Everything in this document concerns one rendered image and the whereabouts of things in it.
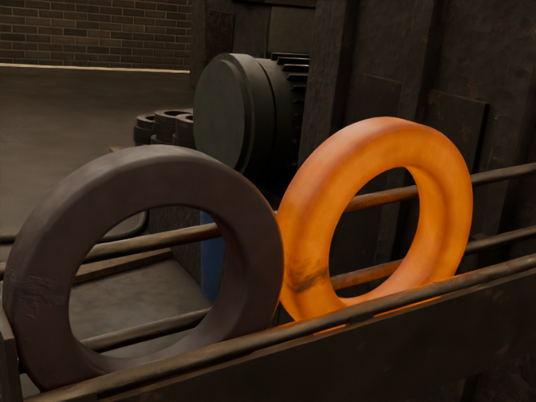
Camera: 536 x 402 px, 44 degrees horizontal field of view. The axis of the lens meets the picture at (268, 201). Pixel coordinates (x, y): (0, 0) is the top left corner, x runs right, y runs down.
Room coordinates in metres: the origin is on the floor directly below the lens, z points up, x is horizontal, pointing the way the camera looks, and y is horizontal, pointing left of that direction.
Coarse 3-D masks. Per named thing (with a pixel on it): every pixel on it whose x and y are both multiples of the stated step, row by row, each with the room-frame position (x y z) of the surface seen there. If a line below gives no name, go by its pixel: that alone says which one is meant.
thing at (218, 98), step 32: (224, 64) 1.85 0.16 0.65; (256, 64) 1.84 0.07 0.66; (288, 64) 1.87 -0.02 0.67; (224, 96) 1.84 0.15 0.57; (256, 96) 1.75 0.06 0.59; (288, 96) 1.81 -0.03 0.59; (224, 128) 1.82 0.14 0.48; (256, 128) 1.72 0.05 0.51; (288, 128) 1.78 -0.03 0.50; (224, 160) 1.81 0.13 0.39; (256, 160) 1.74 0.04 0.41; (288, 160) 1.81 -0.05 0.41; (160, 224) 2.07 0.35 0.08; (192, 224) 1.86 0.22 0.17; (192, 256) 1.84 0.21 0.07; (224, 256) 1.67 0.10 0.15
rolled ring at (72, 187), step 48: (48, 192) 0.37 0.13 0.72; (96, 192) 0.35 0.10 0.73; (144, 192) 0.37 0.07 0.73; (192, 192) 0.39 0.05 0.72; (240, 192) 0.41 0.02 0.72; (48, 240) 0.34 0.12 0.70; (96, 240) 0.36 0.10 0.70; (240, 240) 0.41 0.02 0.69; (48, 288) 0.34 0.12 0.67; (240, 288) 0.42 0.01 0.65; (48, 336) 0.34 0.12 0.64; (192, 336) 0.42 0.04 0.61; (240, 336) 0.41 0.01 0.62; (48, 384) 0.34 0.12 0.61; (144, 384) 0.37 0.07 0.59
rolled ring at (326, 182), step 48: (336, 144) 0.46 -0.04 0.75; (384, 144) 0.46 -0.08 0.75; (432, 144) 0.49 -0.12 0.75; (288, 192) 0.45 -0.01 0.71; (336, 192) 0.44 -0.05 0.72; (432, 192) 0.51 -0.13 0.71; (288, 240) 0.43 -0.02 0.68; (432, 240) 0.52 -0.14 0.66; (288, 288) 0.43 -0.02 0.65; (384, 288) 0.51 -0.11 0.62
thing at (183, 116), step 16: (160, 112) 2.51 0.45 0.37; (176, 112) 2.59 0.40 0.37; (192, 112) 2.58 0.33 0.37; (144, 128) 2.65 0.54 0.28; (160, 128) 2.45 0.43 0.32; (176, 128) 2.27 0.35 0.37; (192, 128) 2.21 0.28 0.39; (144, 144) 2.65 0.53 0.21; (176, 144) 2.25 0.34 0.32; (192, 144) 2.22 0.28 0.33
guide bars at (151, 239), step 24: (504, 168) 0.64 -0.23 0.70; (528, 168) 0.65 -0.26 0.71; (384, 192) 0.56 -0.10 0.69; (408, 192) 0.57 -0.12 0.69; (480, 192) 0.62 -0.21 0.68; (480, 216) 0.62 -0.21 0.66; (120, 240) 0.44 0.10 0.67; (144, 240) 0.44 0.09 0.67; (168, 240) 0.45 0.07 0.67; (192, 240) 0.46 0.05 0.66; (480, 240) 0.60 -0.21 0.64; (504, 240) 0.61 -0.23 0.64; (0, 264) 0.39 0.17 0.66; (384, 264) 0.54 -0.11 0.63; (480, 264) 0.61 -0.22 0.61; (336, 288) 0.51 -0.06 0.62; (192, 312) 0.45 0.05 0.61; (120, 336) 0.41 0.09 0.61; (144, 336) 0.42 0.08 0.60
